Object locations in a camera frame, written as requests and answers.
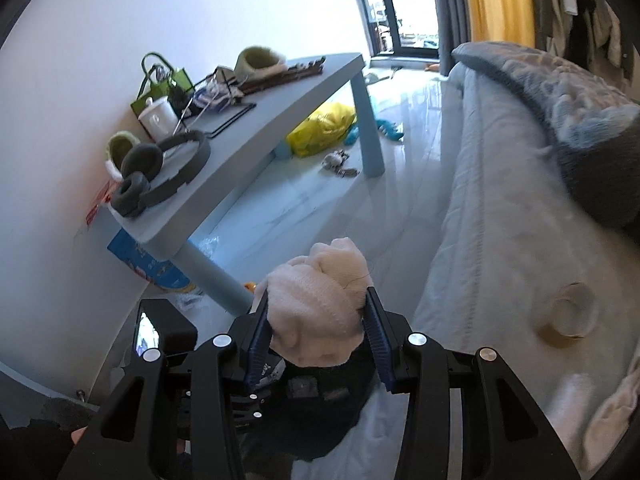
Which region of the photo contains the clothes rack with clothes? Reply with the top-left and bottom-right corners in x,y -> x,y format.
533,0 -> 639,102

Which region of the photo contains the green fuzzy slipper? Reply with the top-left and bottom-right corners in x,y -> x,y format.
233,46 -> 288,82
105,130 -> 140,182

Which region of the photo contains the yellow red ball toy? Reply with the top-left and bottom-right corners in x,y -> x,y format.
244,282 -> 257,294

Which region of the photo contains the green fuzzy slipper near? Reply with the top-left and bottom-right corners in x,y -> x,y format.
105,130 -> 140,182

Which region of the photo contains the blue cat food bag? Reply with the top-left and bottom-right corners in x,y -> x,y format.
107,229 -> 196,292

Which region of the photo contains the grey bed mattress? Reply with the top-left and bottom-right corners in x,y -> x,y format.
316,66 -> 639,477

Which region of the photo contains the yellow plastic bag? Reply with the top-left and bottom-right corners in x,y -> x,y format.
286,103 -> 356,157

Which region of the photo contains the person's left hand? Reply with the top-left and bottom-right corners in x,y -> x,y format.
70,427 -> 87,445

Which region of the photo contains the grey curtain left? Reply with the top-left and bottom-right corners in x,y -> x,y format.
435,0 -> 472,75

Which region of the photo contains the light blue side table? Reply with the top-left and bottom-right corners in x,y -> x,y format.
112,53 -> 385,318

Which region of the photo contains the balcony glass door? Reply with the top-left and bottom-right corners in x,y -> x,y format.
357,0 -> 439,60

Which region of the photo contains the small grey floor toy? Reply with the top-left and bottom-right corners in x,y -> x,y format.
321,150 -> 359,178

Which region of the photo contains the teal floor toy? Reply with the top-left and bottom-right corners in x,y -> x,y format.
343,119 -> 405,146

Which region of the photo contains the white lidded mug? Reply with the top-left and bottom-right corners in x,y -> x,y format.
138,96 -> 179,143

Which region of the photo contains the dark grey fleece blanket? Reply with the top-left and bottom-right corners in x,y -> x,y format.
556,120 -> 639,229

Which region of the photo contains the green fuzzy slipper far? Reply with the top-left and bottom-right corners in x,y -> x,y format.
233,46 -> 288,82

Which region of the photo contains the dark wooden sticks bundle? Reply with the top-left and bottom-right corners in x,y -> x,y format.
239,56 -> 326,96

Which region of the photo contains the white sock back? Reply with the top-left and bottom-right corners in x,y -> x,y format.
250,237 -> 373,367

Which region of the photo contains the white sock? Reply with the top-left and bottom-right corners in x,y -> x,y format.
250,237 -> 373,367
582,356 -> 639,471

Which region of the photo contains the yellow curtain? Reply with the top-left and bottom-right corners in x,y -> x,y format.
466,0 -> 535,47

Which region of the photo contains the dark teal trash bin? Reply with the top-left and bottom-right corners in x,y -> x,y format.
240,342 -> 376,464

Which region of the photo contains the green tote bag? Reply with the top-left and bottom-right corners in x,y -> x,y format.
130,52 -> 194,117

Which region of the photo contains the blue patterned duvet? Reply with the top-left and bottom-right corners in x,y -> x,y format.
452,41 -> 639,160

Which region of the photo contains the white sock front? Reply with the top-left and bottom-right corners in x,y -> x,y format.
582,356 -> 639,471

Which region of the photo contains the grey over-ear headphones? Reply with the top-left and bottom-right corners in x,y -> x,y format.
111,131 -> 210,218

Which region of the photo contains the brown tape roll far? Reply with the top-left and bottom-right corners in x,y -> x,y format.
548,283 -> 599,339

